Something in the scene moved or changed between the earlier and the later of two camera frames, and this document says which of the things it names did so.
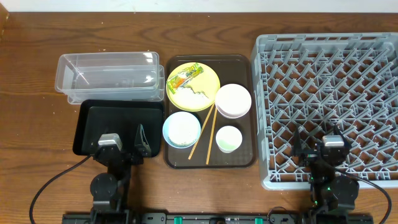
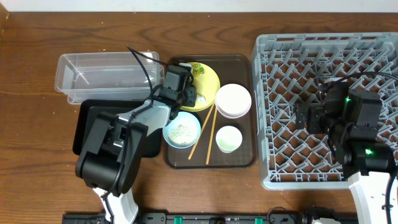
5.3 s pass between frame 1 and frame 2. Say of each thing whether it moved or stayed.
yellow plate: stayed
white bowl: stayed
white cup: stayed
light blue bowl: stayed
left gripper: moved
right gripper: moved
